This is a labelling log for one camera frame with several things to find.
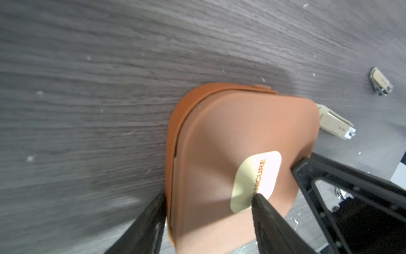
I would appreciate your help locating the small silver clipper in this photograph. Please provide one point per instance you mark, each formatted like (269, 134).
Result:
(381, 84)

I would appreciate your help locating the brown nail clipper case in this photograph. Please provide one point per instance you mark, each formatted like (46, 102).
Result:
(226, 142)

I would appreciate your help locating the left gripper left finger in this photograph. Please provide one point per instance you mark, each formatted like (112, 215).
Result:
(144, 236)

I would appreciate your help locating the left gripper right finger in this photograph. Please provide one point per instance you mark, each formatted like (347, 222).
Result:
(273, 234)

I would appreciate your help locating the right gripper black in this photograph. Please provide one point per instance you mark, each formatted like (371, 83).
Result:
(372, 220)

